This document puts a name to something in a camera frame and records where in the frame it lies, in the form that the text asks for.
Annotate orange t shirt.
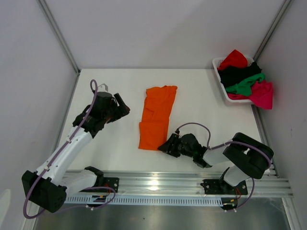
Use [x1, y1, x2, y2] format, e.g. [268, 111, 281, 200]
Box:
[139, 86, 177, 150]

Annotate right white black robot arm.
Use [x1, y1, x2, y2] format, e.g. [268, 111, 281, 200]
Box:
[158, 132, 274, 195]

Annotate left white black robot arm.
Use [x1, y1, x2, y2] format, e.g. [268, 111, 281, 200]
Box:
[22, 92, 130, 213]

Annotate green t shirt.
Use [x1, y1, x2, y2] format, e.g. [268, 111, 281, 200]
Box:
[225, 73, 265, 97]

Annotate black t shirt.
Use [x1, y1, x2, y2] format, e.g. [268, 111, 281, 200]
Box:
[218, 62, 262, 88]

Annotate magenta t shirt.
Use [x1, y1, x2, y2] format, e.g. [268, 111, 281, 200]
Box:
[227, 80, 273, 110]

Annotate white plastic laundry basket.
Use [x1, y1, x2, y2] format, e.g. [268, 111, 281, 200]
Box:
[212, 57, 253, 106]

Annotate red t shirt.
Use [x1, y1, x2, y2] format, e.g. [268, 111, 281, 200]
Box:
[218, 49, 248, 70]

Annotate aluminium mounting rail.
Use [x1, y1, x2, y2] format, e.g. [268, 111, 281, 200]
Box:
[104, 171, 294, 198]

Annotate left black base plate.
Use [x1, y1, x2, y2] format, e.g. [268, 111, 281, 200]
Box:
[82, 177, 119, 193]

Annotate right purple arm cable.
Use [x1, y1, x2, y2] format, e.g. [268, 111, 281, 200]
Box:
[176, 122, 273, 213]

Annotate slotted grey cable duct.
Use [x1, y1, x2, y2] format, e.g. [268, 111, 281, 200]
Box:
[65, 195, 223, 207]

